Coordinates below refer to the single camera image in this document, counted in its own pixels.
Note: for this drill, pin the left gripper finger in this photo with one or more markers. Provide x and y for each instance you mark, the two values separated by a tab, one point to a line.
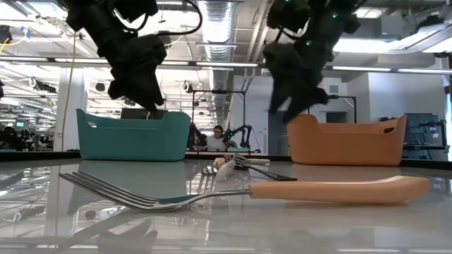
151	98
123	90

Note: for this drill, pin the orange plastic bin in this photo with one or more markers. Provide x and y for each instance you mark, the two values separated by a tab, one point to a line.
346	148

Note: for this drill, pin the black stand frame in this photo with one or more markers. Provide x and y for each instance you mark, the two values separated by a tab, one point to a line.
344	96
219	91

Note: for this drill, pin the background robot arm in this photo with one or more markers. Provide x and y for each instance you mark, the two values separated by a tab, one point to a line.
243	132
196	139

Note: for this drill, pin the black aluminium table frame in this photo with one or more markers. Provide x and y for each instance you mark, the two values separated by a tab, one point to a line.
35	156

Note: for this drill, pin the black monitor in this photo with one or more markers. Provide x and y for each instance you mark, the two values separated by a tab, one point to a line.
136	113

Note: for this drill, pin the ceiling strip light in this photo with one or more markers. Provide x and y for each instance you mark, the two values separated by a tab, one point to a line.
388	70
226	64

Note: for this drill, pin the person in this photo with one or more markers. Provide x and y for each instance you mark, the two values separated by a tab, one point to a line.
216	143

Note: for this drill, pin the teal plastic bin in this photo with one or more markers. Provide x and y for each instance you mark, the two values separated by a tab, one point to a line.
134	141

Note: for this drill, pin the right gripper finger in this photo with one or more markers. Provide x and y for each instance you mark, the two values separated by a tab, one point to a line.
305	98
279	97

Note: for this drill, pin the dark robot workstation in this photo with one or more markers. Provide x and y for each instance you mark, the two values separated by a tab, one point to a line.
420	130

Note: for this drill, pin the silver ventilation duct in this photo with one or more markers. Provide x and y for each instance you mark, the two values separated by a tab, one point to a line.
217	28

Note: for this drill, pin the green exit sign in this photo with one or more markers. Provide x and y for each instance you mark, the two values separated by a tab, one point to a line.
20	124

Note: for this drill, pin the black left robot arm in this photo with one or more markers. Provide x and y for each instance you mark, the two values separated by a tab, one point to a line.
92	21

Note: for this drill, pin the black fork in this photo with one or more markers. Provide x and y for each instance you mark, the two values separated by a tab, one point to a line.
275	175

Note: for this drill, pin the white column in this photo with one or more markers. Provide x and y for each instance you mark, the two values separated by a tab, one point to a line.
79	91

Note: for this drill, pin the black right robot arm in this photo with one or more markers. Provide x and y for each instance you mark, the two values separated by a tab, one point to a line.
318	21

